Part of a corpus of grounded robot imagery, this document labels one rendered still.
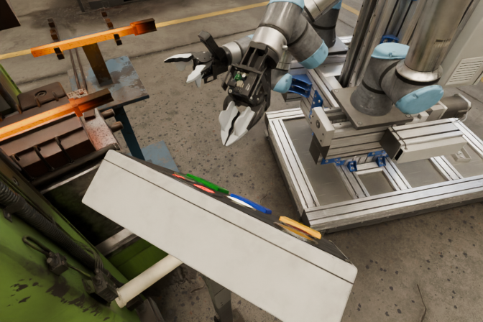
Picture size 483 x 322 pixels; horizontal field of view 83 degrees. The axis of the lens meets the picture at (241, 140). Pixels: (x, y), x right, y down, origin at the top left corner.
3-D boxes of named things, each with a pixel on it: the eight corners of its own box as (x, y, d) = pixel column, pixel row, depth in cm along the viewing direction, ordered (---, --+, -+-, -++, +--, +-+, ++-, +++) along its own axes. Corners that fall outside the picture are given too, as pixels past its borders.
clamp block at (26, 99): (67, 96, 91) (58, 80, 87) (75, 109, 87) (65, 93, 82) (28, 111, 86) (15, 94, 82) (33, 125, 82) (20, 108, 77)
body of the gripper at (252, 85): (218, 88, 54) (242, 37, 56) (230, 105, 62) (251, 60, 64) (252, 99, 51) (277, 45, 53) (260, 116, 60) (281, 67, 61)
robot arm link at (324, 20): (332, 29, 124) (340, -3, 114) (304, 22, 129) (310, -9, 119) (340, 19, 131) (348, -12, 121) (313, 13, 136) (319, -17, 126)
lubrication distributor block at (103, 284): (115, 277, 70) (94, 258, 60) (124, 299, 67) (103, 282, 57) (101, 287, 69) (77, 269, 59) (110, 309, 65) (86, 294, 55)
